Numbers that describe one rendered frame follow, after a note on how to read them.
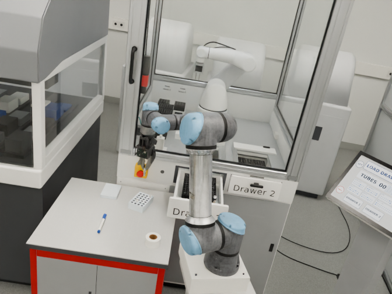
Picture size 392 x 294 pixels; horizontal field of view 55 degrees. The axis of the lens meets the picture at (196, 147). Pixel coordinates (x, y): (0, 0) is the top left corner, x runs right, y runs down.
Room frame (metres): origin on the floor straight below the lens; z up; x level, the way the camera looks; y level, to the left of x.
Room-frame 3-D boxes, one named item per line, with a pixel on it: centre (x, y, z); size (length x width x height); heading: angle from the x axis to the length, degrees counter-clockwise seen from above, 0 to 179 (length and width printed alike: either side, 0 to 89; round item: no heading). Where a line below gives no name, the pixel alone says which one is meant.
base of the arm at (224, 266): (1.26, -0.19, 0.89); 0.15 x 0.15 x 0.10
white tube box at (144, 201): (1.69, 0.24, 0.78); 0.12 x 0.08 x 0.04; 164
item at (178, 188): (1.77, -0.05, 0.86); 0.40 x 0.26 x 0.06; 2
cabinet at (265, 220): (2.36, -0.09, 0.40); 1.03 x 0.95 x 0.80; 92
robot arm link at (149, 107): (1.70, 0.24, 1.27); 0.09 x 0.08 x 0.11; 33
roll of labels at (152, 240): (1.40, 0.12, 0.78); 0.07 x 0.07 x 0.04
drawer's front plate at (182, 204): (1.56, -0.06, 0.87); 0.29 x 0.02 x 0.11; 92
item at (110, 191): (1.76, 0.42, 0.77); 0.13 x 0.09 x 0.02; 2
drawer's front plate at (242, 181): (1.89, -0.37, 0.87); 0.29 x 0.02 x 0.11; 92
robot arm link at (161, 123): (1.63, 0.17, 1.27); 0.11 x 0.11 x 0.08; 33
